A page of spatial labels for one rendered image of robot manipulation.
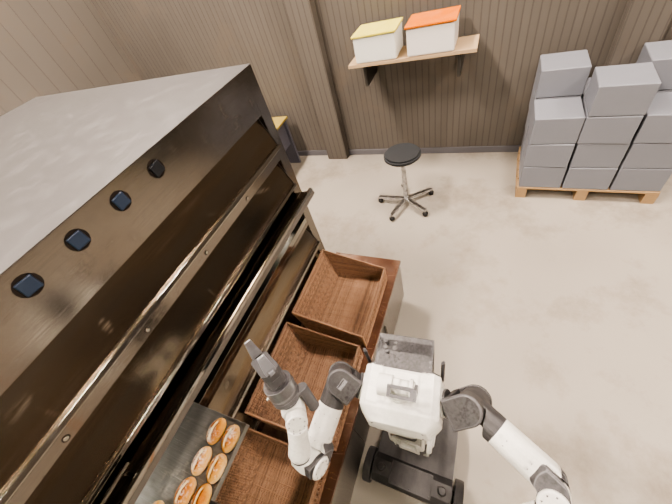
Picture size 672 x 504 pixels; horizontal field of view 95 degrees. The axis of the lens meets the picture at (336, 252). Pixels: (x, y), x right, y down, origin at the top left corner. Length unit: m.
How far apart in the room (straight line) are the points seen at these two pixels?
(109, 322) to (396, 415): 0.97
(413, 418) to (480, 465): 1.43
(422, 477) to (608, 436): 1.18
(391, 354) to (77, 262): 1.03
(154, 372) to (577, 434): 2.42
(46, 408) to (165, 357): 0.37
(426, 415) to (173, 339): 0.98
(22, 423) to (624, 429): 2.88
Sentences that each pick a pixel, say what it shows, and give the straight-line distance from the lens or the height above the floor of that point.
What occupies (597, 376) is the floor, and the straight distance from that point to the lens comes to 2.88.
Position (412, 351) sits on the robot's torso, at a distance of 1.18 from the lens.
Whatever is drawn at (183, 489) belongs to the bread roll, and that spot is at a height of 1.24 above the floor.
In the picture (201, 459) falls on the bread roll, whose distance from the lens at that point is 1.53.
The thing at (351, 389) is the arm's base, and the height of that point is 1.39.
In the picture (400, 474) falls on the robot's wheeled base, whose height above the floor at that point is 0.19.
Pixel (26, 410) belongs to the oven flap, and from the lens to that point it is 1.25.
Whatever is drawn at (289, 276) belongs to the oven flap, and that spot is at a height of 1.02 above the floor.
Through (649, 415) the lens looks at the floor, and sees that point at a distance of 2.90.
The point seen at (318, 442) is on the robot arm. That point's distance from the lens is 1.25.
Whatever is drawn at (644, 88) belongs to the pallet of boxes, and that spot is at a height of 1.08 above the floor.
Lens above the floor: 2.49
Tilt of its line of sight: 47 degrees down
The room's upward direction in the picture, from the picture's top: 20 degrees counter-clockwise
